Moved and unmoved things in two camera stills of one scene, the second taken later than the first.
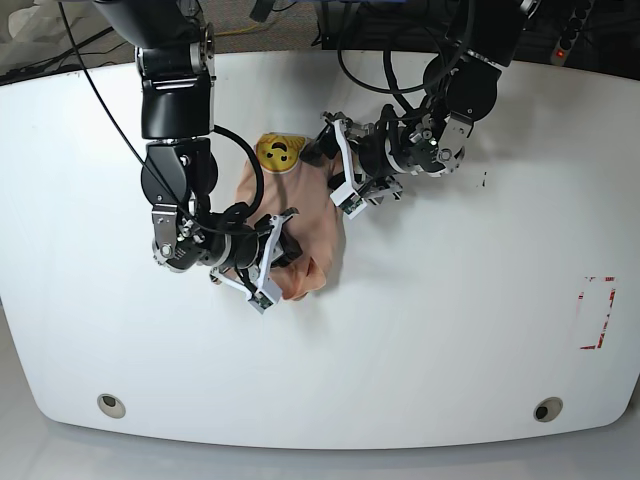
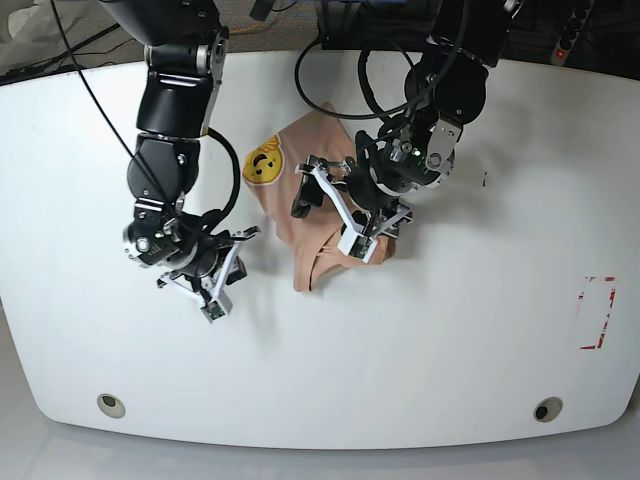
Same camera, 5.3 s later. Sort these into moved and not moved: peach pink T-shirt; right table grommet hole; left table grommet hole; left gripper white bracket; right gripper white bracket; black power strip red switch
Moved: right gripper white bracket; peach pink T-shirt; left gripper white bracket
Not moved: left table grommet hole; right table grommet hole; black power strip red switch
